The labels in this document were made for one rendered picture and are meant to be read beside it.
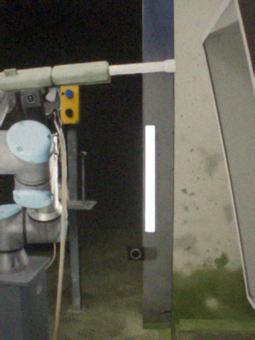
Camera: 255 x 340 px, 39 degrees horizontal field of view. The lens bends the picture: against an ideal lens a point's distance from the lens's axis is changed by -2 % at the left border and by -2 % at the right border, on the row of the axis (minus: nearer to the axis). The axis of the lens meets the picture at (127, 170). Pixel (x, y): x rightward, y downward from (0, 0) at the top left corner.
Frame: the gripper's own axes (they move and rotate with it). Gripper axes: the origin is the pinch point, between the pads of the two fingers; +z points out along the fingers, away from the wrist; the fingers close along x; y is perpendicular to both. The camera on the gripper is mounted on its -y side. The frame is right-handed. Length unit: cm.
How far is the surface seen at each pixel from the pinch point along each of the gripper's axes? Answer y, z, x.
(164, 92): 82, 75, 39
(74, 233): 152, 24, -27
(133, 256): 141, 0, 13
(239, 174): 70, 8, 66
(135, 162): 847, 563, -18
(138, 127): 781, 644, 1
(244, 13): -9, 10, 57
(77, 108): 96, 83, -15
